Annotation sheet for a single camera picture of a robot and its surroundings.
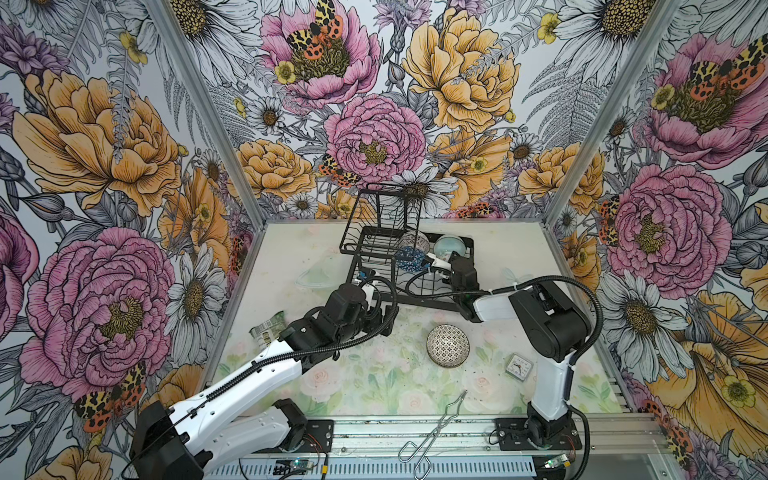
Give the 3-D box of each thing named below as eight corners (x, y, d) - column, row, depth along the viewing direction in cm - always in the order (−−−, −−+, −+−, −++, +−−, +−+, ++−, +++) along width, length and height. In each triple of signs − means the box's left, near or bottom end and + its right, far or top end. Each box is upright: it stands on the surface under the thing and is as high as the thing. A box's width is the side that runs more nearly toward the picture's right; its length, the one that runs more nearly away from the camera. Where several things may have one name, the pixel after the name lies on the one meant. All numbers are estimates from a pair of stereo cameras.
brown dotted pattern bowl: (428, 367, 87) (430, 357, 81) (425, 335, 93) (427, 324, 88) (467, 367, 87) (472, 357, 82) (462, 335, 93) (466, 324, 88)
